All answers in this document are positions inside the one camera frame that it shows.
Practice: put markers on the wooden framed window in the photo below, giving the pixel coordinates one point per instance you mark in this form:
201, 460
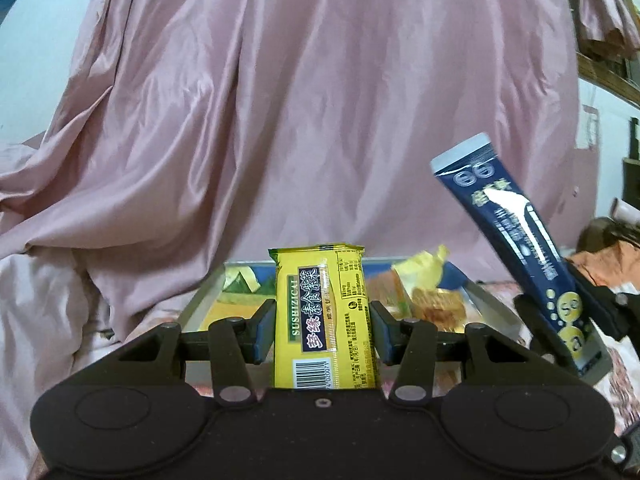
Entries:
607, 36

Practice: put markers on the pink satin quilt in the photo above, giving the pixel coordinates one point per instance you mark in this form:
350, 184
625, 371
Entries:
192, 132

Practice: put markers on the orange cloth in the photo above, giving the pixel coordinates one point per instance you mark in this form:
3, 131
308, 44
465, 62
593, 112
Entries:
611, 266

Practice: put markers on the yellow snack wrapper in tray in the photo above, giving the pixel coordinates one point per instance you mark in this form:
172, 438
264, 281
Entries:
423, 271

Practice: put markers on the yellow biscuit packet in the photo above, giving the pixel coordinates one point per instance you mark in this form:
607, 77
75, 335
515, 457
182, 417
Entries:
322, 338

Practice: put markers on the dark blue snack stick packet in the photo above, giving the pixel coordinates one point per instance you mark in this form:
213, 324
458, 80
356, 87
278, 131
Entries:
551, 304

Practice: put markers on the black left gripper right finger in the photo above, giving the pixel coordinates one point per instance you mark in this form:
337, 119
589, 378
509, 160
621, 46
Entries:
411, 345

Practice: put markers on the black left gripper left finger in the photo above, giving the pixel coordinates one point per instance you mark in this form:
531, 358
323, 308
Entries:
234, 344

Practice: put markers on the floral bed sheet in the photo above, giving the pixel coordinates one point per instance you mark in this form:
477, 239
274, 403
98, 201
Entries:
621, 385

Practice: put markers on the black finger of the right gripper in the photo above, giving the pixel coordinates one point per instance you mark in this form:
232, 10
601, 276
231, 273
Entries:
615, 313

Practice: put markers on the rolled white paper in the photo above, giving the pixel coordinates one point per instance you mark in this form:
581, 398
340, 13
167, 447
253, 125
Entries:
623, 212

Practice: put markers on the grey cardboard box tray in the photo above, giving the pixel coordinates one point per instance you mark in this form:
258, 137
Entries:
239, 289

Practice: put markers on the dark wooden cabinet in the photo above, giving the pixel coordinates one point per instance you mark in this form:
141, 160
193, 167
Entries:
631, 167

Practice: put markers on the clear wrapped bread pack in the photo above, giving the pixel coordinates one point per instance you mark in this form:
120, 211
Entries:
444, 308

